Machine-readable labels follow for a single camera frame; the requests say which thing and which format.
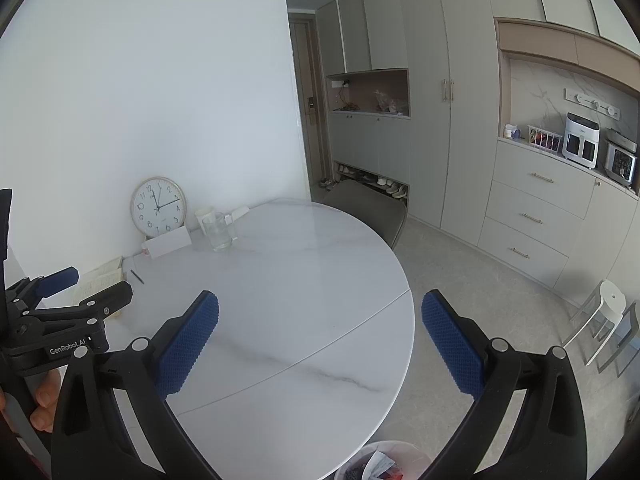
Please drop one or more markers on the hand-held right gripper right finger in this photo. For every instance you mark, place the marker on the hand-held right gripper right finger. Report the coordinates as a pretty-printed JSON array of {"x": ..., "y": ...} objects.
[{"x": 450, "y": 345}]

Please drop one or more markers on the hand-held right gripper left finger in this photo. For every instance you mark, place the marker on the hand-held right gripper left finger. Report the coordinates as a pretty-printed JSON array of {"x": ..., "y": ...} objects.
[{"x": 190, "y": 345}]

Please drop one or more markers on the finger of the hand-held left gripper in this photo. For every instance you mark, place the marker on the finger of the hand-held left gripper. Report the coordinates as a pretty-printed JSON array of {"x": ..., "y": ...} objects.
[
  {"x": 60, "y": 280},
  {"x": 110, "y": 297}
]

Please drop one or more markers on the white waste bin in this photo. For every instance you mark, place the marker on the white waste bin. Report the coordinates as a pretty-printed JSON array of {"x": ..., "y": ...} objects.
[{"x": 350, "y": 465}]

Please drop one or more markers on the person's left hand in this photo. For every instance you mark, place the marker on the person's left hand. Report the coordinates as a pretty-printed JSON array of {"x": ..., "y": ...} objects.
[{"x": 47, "y": 395}]

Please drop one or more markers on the open notebook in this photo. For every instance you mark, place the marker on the open notebook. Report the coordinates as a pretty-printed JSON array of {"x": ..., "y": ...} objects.
[{"x": 100, "y": 275}]

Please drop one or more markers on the black pen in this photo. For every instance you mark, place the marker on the black pen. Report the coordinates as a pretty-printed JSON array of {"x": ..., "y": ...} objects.
[{"x": 137, "y": 277}]

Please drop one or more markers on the white card box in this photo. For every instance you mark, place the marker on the white card box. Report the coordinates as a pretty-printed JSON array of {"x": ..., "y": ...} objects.
[{"x": 167, "y": 244}]

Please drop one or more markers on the glass mug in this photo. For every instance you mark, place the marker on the glass mug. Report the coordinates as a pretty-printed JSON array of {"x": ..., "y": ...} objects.
[{"x": 217, "y": 234}]

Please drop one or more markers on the cabinet drawer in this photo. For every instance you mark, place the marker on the cabinet drawer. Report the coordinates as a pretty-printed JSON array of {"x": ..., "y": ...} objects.
[
  {"x": 520, "y": 245},
  {"x": 542, "y": 170},
  {"x": 532, "y": 210}
]

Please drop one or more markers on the small white box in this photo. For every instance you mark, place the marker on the small white box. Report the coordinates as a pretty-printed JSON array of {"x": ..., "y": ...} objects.
[{"x": 239, "y": 215}]

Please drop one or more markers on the grey chair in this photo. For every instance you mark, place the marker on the grey chair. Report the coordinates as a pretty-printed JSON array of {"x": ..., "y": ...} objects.
[{"x": 370, "y": 210}]

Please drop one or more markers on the white stool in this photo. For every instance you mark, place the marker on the white stool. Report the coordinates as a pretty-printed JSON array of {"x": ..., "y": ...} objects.
[{"x": 607, "y": 300}]

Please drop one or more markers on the row of shoes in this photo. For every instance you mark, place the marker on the row of shoes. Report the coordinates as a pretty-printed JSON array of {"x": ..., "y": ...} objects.
[{"x": 372, "y": 180}]

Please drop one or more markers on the small white jar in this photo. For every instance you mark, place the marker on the small white jar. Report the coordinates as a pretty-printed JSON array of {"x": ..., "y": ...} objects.
[{"x": 511, "y": 132}]

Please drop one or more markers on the spice rack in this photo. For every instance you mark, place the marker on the spice rack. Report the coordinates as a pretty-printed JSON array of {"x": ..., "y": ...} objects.
[{"x": 544, "y": 139}]

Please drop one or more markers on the white countertop appliance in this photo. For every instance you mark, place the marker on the white countertop appliance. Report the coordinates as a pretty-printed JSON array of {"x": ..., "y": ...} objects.
[{"x": 580, "y": 142}]

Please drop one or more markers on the clear plastic bag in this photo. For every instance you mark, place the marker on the clear plastic bag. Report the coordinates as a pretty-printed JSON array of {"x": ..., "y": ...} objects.
[{"x": 390, "y": 102}]

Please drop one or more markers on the silver countertop oven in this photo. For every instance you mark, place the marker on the silver countertop oven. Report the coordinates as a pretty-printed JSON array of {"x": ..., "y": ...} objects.
[{"x": 620, "y": 160}]

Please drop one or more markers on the wooden door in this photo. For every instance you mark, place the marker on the wooden door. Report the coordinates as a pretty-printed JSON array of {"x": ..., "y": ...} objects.
[{"x": 302, "y": 85}]

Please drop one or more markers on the round wall clock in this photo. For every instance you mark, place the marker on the round wall clock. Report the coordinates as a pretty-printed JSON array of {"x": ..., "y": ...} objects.
[{"x": 158, "y": 206}]

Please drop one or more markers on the white wall hook rail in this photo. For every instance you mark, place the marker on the white wall hook rail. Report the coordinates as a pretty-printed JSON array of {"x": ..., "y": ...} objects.
[{"x": 592, "y": 104}]

